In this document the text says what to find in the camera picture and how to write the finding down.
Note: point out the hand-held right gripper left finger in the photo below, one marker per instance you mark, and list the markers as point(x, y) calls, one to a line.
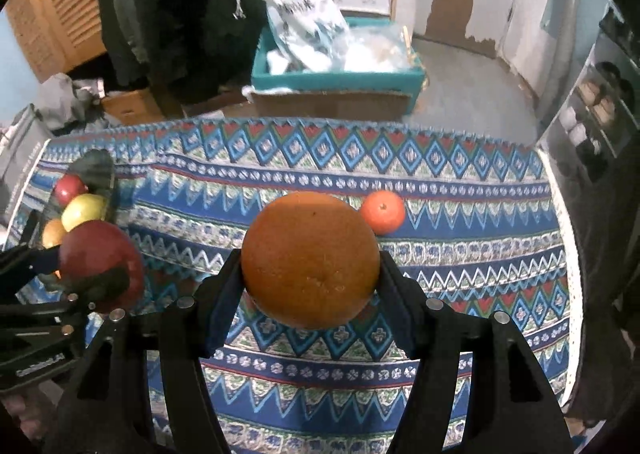
point(225, 304)

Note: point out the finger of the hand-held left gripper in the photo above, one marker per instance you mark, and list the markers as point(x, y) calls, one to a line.
point(100, 284)
point(47, 259)

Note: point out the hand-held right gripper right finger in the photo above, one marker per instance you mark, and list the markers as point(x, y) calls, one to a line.
point(397, 309)

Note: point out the yellow red mango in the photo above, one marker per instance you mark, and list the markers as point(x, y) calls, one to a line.
point(52, 233)

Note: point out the large red apple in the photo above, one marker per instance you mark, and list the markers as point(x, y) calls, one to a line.
point(100, 249)

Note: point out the yellow apple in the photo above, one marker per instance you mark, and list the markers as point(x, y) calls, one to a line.
point(82, 211)

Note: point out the red orange round fruit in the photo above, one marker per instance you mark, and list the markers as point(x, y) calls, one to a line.
point(70, 189)

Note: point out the large orange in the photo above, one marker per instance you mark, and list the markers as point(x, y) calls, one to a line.
point(310, 254)

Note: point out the small tangerine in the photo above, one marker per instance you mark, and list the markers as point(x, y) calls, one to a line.
point(382, 211)

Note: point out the dark green glass plate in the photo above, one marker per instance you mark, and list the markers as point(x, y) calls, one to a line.
point(97, 169)

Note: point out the blue patterned tablecloth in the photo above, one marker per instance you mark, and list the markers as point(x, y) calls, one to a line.
point(450, 259)

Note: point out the grey tote bag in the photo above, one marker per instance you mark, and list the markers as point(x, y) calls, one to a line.
point(20, 149)

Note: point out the grey clothing pile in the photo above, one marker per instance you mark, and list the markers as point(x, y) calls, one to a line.
point(65, 99)

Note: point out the wooden drawer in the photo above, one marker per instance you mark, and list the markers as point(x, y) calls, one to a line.
point(132, 107)

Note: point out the dark cloth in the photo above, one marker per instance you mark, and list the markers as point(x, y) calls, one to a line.
point(610, 309)

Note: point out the large cardboard box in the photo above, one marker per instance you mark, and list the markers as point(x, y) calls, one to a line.
point(330, 107)

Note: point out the teal bin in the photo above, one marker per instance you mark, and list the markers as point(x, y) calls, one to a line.
point(340, 82)

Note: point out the metal shoe rack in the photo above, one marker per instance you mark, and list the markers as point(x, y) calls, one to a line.
point(575, 134)

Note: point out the wooden louvered wardrobe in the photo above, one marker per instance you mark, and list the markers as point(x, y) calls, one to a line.
point(55, 9)

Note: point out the clear plastic bag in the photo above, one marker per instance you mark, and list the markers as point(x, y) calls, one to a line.
point(375, 52)

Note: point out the large black coat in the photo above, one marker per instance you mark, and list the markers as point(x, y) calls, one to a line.
point(200, 9)

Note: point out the white printed bag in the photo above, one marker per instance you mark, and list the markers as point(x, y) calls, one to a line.
point(295, 9)

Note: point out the white door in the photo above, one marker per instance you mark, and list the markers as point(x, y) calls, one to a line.
point(535, 9)

